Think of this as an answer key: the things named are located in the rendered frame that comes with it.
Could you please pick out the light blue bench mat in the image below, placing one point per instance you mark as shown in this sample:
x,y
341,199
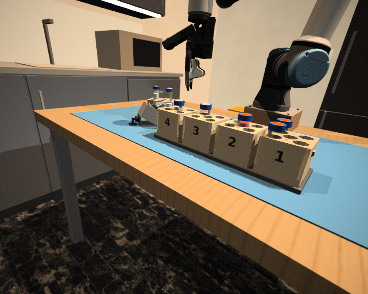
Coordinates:
x,y
335,197

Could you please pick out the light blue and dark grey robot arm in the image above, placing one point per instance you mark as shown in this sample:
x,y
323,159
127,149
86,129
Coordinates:
x,y
301,65

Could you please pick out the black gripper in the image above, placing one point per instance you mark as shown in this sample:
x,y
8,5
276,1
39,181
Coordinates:
x,y
199,44

